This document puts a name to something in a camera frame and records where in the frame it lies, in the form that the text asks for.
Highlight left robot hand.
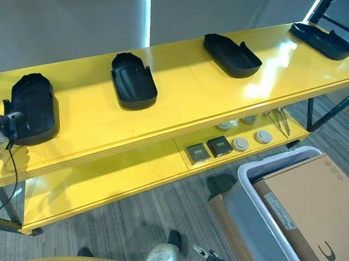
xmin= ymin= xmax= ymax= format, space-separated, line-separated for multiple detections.
xmin=0 ymin=98 xmax=29 ymax=148

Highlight black sole-shaped part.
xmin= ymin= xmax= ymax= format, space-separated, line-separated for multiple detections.
xmin=0 ymin=69 xmax=66 ymax=151
xmin=106 ymin=51 xmax=163 ymax=115
xmin=286 ymin=21 xmax=349 ymax=62
xmin=199 ymin=31 xmax=266 ymax=82

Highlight grey plastic box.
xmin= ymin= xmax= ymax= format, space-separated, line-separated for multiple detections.
xmin=217 ymin=136 xmax=349 ymax=261

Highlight brown printed cardboard box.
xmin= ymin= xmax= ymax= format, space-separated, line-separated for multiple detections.
xmin=244 ymin=146 xmax=349 ymax=261

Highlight dark square box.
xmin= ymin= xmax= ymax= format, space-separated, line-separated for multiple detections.
xmin=183 ymin=141 xmax=212 ymax=167
xmin=205 ymin=134 xmax=234 ymax=160

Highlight yellow shelf board with items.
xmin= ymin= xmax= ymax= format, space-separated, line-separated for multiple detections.
xmin=19 ymin=80 xmax=311 ymax=261

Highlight dark robot foot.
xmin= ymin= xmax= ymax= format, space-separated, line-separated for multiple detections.
xmin=77 ymin=246 xmax=95 ymax=259
xmin=167 ymin=229 xmax=184 ymax=250

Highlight silver robot leg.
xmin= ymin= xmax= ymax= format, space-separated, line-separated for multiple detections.
xmin=145 ymin=240 xmax=184 ymax=261

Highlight dark object on floor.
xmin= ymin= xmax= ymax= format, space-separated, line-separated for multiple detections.
xmin=204 ymin=171 xmax=239 ymax=204

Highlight metal hand tools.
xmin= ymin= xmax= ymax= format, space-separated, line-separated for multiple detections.
xmin=266 ymin=105 xmax=294 ymax=138

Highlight black metal shelf frame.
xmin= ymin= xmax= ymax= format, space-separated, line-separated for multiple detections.
xmin=0 ymin=0 xmax=349 ymax=261

